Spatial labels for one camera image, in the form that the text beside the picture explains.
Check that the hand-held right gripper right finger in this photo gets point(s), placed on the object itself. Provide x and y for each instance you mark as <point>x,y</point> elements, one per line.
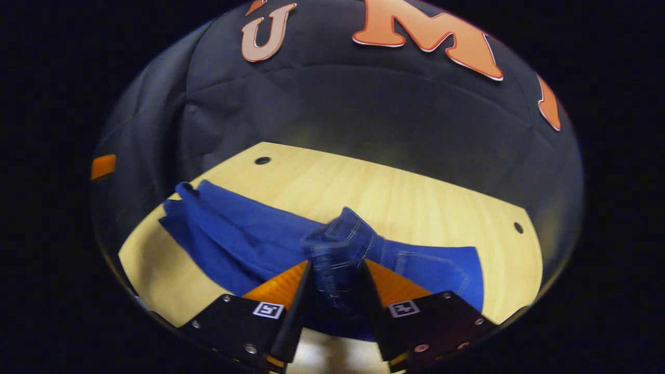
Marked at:
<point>375,311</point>

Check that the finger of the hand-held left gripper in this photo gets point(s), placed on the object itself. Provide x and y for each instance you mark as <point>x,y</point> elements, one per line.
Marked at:
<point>104,166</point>

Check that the black backdrop cloth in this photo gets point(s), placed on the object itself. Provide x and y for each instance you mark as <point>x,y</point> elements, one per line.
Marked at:
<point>337,104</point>

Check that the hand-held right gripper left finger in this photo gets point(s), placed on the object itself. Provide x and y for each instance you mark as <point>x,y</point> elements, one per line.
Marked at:
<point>296,311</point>

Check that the blue jeans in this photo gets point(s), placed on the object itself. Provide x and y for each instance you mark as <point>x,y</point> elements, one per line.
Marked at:
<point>234,228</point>

